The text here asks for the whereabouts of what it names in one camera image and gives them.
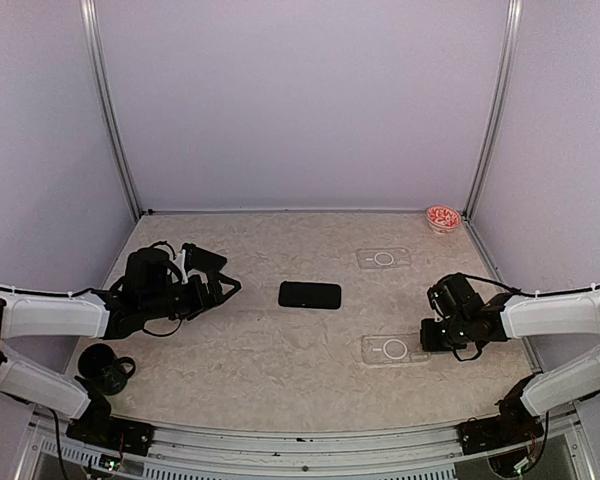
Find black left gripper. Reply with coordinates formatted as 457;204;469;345
141;268;241;320

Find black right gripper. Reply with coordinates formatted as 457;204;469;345
422;314;471;351

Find clear magsafe phone case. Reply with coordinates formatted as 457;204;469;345
361;334;430;366
356;247;412;270

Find black smartphone with teal edge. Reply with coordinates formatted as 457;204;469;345
278;281;342;310

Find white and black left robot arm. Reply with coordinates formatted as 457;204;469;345
0;242;241;445

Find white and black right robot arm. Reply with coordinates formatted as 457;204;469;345
420;273;600;444

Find black phone with purple edge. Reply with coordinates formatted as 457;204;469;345
190;246;228;273

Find red patterned small bowl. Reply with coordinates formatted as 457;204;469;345
425;205;462;235

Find black mug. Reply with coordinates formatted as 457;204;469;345
78;343;136;396

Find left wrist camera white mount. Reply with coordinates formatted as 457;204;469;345
174;243;197;284

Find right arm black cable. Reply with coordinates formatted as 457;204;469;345
459;272;600;451

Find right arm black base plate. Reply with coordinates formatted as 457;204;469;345
457;416;544;455

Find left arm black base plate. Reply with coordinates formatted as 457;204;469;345
66;417;155;457

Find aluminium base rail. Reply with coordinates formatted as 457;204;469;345
9;407;599;479

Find left aluminium frame post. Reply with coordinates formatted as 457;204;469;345
80;0;143;222

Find aluminium frame post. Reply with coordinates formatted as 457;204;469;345
463;0;523;223
80;0;143;222

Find right aluminium frame post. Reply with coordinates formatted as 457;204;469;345
463;0;523;223

